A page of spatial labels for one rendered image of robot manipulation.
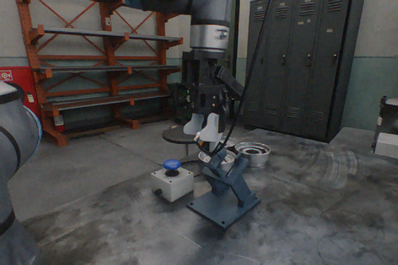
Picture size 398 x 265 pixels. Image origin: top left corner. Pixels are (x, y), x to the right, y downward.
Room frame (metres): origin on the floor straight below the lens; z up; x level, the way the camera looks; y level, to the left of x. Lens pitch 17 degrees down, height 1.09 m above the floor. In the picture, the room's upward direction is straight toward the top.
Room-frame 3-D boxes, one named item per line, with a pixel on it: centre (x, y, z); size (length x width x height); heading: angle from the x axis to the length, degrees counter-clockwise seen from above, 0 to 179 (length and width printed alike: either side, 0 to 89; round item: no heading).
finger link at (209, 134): (0.48, -0.03, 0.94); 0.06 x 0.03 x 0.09; 131
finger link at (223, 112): (0.49, -0.04, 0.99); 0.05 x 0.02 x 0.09; 41
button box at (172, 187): (0.49, 0.06, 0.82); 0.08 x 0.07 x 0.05; 136
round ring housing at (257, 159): (0.66, -0.17, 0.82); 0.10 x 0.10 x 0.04
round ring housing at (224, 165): (0.60, -0.06, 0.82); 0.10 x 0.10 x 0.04
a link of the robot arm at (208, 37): (0.49, -0.02, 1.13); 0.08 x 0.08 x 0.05
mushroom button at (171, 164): (0.49, 0.06, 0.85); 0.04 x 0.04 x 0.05
